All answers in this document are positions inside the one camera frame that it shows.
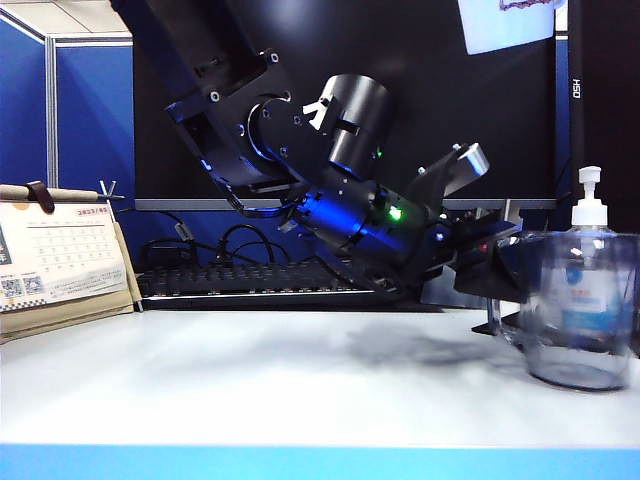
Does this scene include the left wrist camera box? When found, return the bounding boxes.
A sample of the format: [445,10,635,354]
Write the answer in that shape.
[407,142,490,201]

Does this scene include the black monitor with silver bezel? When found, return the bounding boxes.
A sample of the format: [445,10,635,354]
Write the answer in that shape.
[132,0,559,211]

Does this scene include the clear hand sanitizer pump bottle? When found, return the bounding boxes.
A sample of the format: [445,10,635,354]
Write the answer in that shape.
[547,166,631,351]

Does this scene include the brown leather strap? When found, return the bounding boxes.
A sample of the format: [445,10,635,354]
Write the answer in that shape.
[25,180,56,214]

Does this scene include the black HSO monitor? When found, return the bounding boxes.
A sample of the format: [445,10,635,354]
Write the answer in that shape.
[569,0,640,236]

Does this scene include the grey partition post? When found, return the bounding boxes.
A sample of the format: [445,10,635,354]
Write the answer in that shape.
[44,34,60,187]

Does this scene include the beige canvas desk calendar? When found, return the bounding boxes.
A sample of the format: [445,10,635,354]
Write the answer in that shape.
[0,199,144,346]

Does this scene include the wooden rod with metal crosses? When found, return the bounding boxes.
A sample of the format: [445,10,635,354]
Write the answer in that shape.
[0,179,126,206]

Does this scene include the black cable with ferrite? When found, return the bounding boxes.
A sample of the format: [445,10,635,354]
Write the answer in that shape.
[117,207,236,266]

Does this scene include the black mechanical keyboard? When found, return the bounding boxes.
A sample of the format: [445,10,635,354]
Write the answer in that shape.
[135,260,451,310]

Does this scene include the transparent plastic cup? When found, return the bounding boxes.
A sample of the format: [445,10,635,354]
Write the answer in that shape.
[487,230,640,392]

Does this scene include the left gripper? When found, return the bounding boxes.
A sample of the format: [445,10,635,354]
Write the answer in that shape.
[419,219,546,301]

